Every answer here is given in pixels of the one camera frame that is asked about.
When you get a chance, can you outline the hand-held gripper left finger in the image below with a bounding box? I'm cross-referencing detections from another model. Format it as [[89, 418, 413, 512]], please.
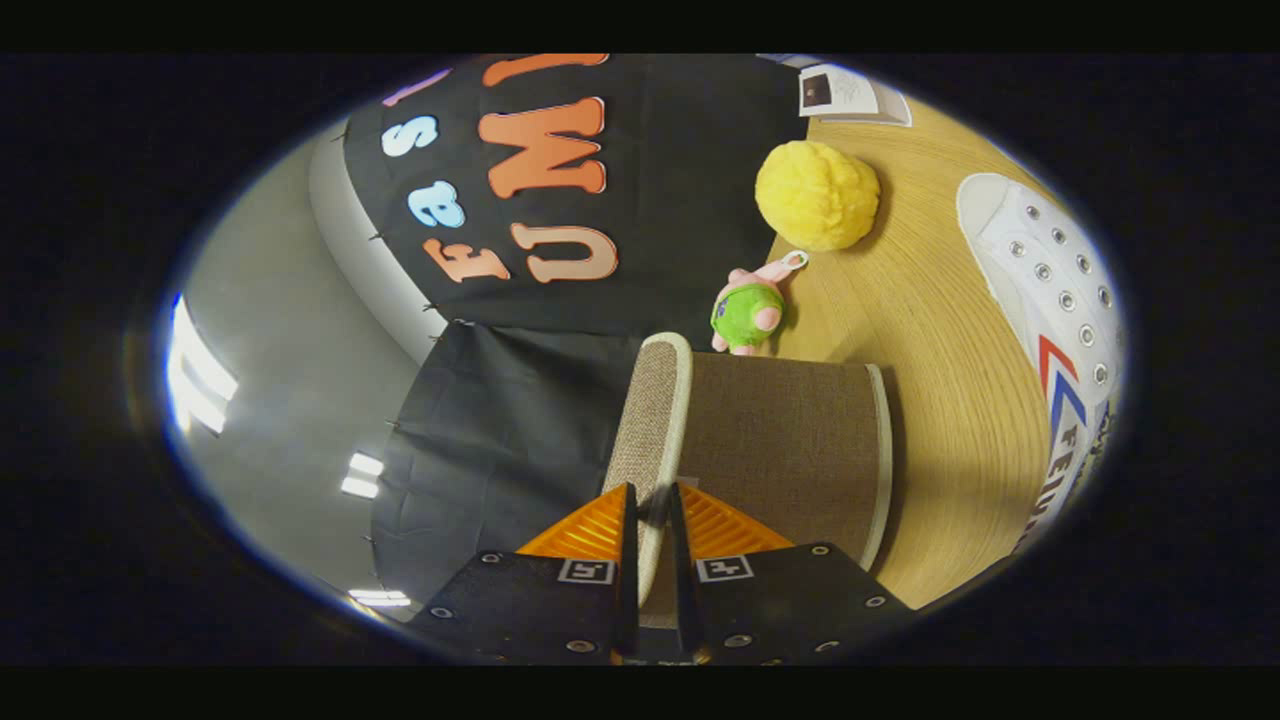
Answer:
[[405, 482, 641, 666]]

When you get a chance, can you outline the beige fabric storage box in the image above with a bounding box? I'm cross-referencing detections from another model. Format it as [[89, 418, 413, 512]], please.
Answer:
[[603, 332, 894, 631]]

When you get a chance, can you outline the white striped shoe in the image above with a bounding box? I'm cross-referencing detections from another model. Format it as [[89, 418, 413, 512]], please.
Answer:
[[955, 172, 1126, 551]]

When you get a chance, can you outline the pink and green plush toy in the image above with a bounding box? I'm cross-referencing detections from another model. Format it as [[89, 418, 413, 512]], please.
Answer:
[[710, 250, 809, 357]]

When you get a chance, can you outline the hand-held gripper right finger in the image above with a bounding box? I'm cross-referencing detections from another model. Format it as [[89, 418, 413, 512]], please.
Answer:
[[665, 482, 916, 666]]

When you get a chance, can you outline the yellow plush ball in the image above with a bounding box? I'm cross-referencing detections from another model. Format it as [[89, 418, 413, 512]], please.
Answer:
[[755, 140, 882, 252]]

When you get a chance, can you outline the white book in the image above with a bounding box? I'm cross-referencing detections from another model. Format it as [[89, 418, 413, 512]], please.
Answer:
[[798, 62, 913, 128]]

